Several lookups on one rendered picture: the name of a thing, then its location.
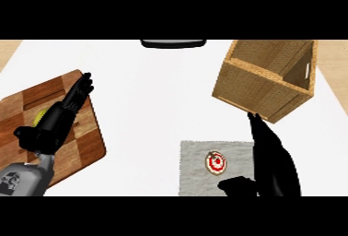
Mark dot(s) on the yellow-green round fruit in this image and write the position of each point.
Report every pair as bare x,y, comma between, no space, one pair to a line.
39,116

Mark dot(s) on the grey cloth placemat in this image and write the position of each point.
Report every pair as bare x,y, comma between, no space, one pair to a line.
200,172

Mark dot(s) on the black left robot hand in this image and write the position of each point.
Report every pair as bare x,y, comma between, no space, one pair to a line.
58,123

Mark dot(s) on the brown checkered wooden cutting board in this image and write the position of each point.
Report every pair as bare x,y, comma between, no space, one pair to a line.
36,101

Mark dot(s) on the red and white cupcake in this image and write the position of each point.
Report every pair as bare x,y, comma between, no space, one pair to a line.
216,162

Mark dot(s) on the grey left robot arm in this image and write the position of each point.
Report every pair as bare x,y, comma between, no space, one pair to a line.
23,179

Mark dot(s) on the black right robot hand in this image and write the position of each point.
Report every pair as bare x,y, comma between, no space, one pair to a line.
272,166

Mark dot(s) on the black and grey appliance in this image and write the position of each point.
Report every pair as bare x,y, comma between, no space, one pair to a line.
173,43

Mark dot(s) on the tan wicker box basket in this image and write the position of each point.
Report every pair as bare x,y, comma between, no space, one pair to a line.
263,83

